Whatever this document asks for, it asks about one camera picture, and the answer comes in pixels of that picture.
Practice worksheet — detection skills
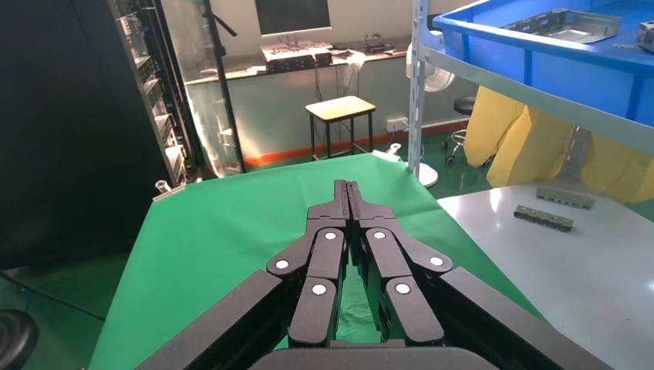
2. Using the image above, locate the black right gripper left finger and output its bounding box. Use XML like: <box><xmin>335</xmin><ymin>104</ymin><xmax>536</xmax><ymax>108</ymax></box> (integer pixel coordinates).
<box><xmin>266</xmin><ymin>180</ymin><xmax>351</xmax><ymax>348</ymax></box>

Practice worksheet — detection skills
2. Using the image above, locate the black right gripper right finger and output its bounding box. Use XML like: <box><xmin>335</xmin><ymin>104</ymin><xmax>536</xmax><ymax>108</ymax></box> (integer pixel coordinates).
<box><xmin>348</xmin><ymin>181</ymin><xmax>455</xmax><ymax>346</ymax></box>

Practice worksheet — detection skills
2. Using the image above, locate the stamped sheet metal bracket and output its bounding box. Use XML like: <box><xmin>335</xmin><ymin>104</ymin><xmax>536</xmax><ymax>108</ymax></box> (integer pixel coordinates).
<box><xmin>635</xmin><ymin>20</ymin><xmax>654</xmax><ymax>56</ymax></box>
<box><xmin>503</xmin><ymin>8</ymin><xmax>622</xmax><ymax>45</ymax></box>

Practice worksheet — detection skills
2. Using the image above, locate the green table cloth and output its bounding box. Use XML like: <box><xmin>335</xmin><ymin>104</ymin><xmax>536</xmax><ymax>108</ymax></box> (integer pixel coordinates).
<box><xmin>87</xmin><ymin>153</ymin><xmax>546</xmax><ymax>370</ymax></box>

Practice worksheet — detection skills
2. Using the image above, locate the wooden top square stool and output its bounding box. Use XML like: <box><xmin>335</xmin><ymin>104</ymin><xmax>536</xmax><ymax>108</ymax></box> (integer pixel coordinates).
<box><xmin>305</xmin><ymin>95</ymin><xmax>378</xmax><ymax>161</ymax></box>

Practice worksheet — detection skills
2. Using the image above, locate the yellow plastic cover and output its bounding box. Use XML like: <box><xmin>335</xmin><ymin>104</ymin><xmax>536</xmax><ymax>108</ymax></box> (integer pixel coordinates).
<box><xmin>462</xmin><ymin>86</ymin><xmax>535</xmax><ymax>170</ymax></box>
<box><xmin>485</xmin><ymin>104</ymin><xmax>654</xmax><ymax>205</ymax></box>

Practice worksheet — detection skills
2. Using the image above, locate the black chrome swivel stool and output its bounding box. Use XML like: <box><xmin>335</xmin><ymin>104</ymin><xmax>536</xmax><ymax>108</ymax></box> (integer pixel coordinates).
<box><xmin>441</xmin><ymin>96</ymin><xmax>479</xmax><ymax>166</ymax></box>

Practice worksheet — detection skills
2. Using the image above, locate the white plastic bag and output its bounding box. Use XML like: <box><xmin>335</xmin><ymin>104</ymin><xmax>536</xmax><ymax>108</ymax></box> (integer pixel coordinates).
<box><xmin>338</xmin><ymin>49</ymin><xmax>368</xmax><ymax>94</ymax></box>

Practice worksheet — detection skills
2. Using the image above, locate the white standing fan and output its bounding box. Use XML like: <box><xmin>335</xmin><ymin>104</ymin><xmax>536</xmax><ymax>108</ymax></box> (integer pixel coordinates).
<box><xmin>405</xmin><ymin>43</ymin><xmax>457</xmax><ymax>189</ymax></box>

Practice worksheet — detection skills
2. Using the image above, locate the grey perforated steel brace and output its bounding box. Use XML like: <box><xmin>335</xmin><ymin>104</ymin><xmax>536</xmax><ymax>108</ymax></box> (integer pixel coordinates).
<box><xmin>559</xmin><ymin>126</ymin><xmax>597</xmax><ymax>180</ymax></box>

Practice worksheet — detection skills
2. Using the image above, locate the black tripod stand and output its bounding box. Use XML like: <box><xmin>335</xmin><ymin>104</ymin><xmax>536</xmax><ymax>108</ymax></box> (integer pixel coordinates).
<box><xmin>201</xmin><ymin>0</ymin><xmax>248</xmax><ymax>175</ymax></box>

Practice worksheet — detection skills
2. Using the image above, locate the black white electronics unit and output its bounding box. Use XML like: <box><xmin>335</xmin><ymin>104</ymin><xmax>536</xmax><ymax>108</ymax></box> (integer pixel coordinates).
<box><xmin>261</xmin><ymin>42</ymin><xmax>335</xmax><ymax>73</ymax></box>

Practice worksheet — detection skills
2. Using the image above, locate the white steel shelf rack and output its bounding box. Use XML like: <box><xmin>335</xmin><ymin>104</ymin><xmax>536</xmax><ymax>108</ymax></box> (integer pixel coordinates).
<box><xmin>407</xmin><ymin>0</ymin><xmax>654</xmax><ymax>180</ymax></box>

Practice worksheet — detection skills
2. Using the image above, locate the black server rack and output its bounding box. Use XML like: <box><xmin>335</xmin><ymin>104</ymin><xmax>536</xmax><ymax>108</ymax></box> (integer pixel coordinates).
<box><xmin>107</xmin><ymin>0</ymin><xmax>201</xmax><ymax>186</ymax></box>

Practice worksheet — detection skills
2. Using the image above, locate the small black desk device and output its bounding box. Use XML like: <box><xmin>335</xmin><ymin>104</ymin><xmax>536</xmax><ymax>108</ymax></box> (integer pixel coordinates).
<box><xmin>362</xmin><ymin>32</ymin><xmax>397</xmax><ymax>54</ymax></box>

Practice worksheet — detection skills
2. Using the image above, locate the black computer monitor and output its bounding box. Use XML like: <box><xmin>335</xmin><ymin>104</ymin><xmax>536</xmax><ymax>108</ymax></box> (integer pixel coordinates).
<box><xmin>254</xmin><ymin>0</ymin><xmax>332</xmax><ymax>38</ymax></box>

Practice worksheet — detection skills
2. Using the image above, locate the blue plastic tray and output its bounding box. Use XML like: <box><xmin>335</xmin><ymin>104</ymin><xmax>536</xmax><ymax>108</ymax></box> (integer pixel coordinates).
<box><xmin>433</xmin><ymin>0</ymin><xmax>654</xmax><ymax>129</ymax></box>

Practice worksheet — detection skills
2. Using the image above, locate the black curtain panel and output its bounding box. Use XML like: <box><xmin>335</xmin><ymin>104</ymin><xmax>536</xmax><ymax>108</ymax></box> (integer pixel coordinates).
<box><xmin>0</xmin><ymin>0</ymin><xmax>177</xmax><ymax>271</ymax></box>

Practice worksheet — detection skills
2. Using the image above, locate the black round object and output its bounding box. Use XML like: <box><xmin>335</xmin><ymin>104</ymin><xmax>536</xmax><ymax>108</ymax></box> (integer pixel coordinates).
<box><xmin>0</xmin><ymin>310</ymin><xmax>40</xmax><ymax>370</ymax></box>

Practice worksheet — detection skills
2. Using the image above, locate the small grey metal rail part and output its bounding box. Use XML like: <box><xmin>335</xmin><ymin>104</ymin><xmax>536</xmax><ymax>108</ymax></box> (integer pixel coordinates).
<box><xmin>513</xmin><ymin>205</ymin><xmax>575</xmax><ymax>234</ymax></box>
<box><xmin>536</xmin><ymin>186</ymin><xmax>597</xmax><ymax>210</ymax></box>

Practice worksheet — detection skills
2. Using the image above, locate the black floor cable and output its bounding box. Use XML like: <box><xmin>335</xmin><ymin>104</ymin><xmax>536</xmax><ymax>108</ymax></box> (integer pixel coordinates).
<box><xmin>0</xmin><ymin>269</ymin><xmax>106</xmax><ymax>324</ymax></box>

